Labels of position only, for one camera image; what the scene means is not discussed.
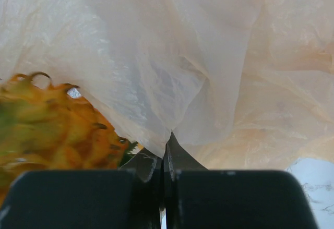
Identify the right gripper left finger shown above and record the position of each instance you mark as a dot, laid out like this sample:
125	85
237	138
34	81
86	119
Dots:
123	198

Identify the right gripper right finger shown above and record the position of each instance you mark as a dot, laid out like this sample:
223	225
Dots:
196	197

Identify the fake orange pineapple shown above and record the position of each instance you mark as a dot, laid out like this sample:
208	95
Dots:
47	129

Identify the peach banana-print plastic bag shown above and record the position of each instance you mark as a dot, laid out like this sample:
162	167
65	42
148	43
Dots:
240	83

